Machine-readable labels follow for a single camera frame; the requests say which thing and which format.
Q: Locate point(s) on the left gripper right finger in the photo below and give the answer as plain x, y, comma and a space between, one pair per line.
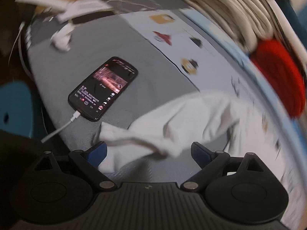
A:
211, 163

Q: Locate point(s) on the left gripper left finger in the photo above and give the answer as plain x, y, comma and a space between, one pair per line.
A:
88, 162

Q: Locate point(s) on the white small garment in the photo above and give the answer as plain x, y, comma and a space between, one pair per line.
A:
169, 129

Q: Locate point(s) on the black smartphone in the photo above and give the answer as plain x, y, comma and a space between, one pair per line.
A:
94, 96

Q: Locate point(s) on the blue plastic stool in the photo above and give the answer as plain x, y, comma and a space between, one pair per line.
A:
16, 109

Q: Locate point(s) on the printed light bed sheet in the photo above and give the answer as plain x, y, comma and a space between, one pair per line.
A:
209, 67

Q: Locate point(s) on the red knitted garment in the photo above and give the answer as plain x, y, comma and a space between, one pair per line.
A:
280, 70

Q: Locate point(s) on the white power adapter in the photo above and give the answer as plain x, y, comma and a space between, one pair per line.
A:
61, 38

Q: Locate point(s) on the folded beige blanket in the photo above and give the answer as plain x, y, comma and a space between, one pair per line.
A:
244, 21

